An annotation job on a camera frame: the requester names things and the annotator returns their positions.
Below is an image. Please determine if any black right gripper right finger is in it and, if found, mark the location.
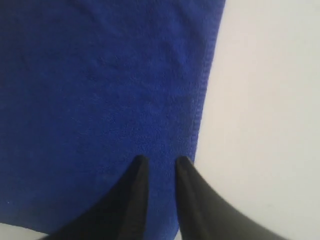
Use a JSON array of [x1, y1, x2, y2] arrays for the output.
[[175, 156, 282, 240]]

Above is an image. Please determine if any blue towel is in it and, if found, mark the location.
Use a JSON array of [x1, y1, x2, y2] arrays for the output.
[[0, 0, 225, 240]]

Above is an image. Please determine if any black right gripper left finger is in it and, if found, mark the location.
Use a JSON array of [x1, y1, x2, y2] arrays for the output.
[[47, 155, 149, 240]]

